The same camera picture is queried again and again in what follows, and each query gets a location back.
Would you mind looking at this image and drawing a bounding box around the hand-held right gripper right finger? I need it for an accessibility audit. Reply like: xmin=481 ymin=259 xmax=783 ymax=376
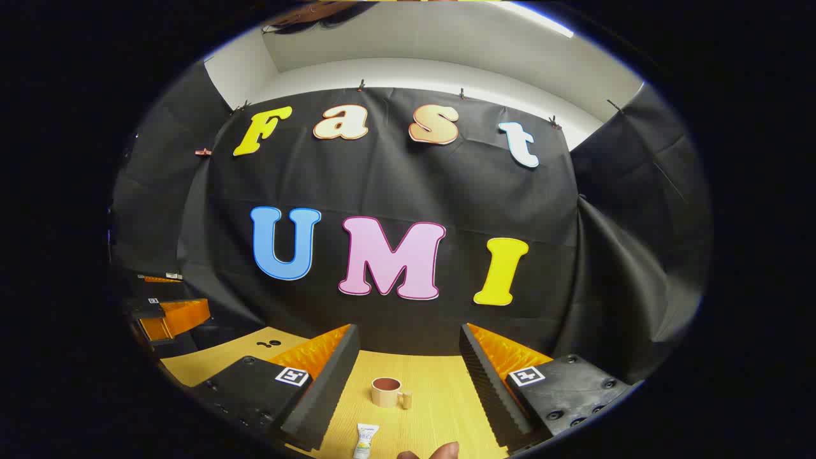
xmin=459 ymin=323 xmax=633 ymax=455

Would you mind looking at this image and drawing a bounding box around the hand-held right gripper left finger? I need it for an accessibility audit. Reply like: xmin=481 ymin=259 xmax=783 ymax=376
xmin=190 ymin=323 xmax=361 ymax=453

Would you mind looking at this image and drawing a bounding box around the beige cup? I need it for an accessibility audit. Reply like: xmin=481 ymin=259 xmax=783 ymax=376
xmin=371 ymin=377 xmax=413 ymax=410

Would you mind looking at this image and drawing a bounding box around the white toothpaste tube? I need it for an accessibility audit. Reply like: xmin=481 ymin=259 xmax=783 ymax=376
xmin=353 ymin=423 xmax=381 ymax=459

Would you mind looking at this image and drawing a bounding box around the wooden desktop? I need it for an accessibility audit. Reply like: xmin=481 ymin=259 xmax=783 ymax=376
xmin=159 ymin=326 xmax=530 ymax=459

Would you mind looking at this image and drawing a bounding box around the black backdrop cloth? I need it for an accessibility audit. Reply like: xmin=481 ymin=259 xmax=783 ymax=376
xmin=108 ymin=61 xmax=713 ymax=383

